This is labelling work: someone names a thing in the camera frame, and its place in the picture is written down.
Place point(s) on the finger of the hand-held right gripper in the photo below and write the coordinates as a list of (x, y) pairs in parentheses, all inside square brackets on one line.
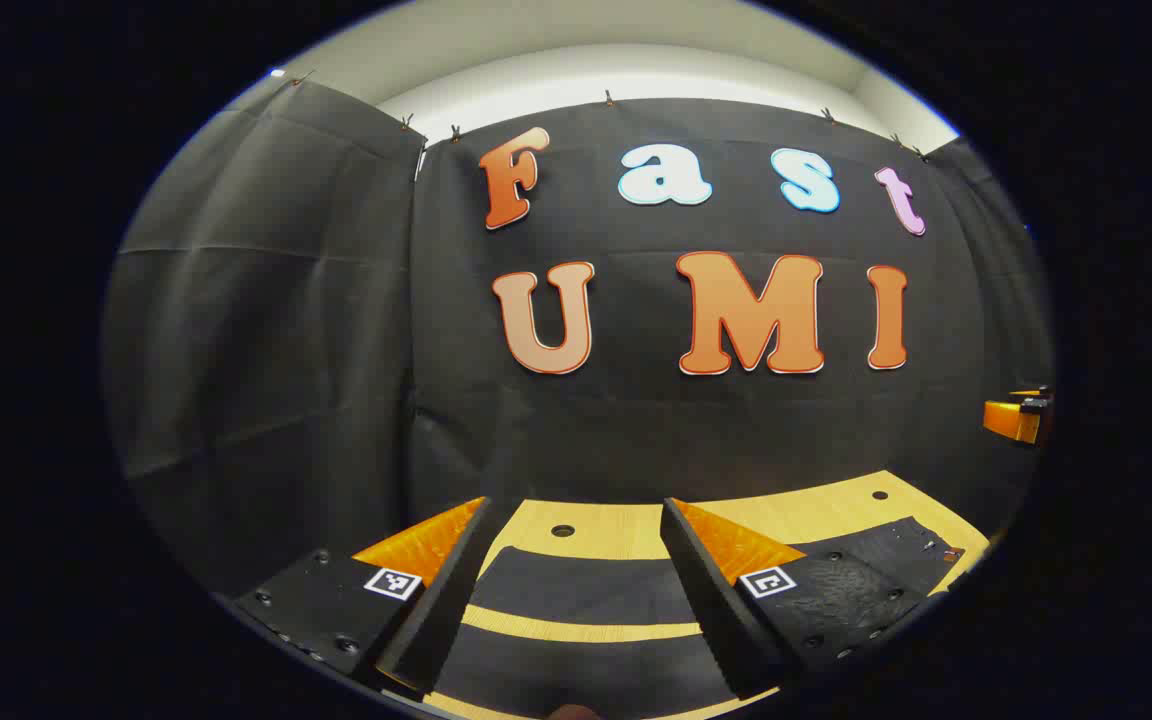
[(1011, 420)]

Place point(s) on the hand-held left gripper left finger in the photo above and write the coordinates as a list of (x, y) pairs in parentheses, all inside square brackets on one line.
[(441, 610)]

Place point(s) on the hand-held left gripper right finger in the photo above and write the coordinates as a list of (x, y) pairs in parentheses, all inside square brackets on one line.
[(706, 590)]

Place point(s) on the dark denim jeans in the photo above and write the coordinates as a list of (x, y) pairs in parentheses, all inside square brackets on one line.
[(586, 592)]

